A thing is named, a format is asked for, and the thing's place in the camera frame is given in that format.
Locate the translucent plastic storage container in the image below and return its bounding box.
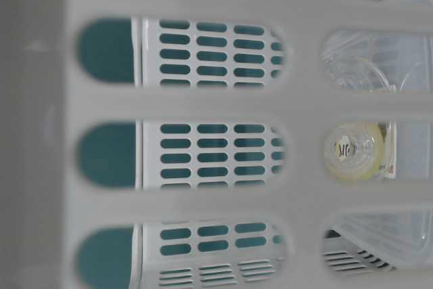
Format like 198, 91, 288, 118
321, 0, 433, 271

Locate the clear tape dispenser with roll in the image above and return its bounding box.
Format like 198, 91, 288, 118
323, 55, 397, 183

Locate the white plastic shopping basket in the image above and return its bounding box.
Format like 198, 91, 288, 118
1, 0, 432, 288

